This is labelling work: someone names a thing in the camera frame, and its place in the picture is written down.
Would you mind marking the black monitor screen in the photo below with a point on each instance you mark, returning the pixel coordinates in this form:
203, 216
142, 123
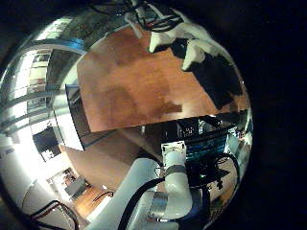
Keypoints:
44, 140

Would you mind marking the blue label on beam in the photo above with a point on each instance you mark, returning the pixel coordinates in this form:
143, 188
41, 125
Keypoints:
75, 42

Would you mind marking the dark grey floor box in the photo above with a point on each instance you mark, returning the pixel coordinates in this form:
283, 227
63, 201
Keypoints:
75, 187

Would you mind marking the green circuit board unit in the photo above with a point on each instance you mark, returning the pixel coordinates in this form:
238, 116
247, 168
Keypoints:
204, 147

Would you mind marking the black cloth garment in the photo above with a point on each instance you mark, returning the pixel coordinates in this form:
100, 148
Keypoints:
220, 80

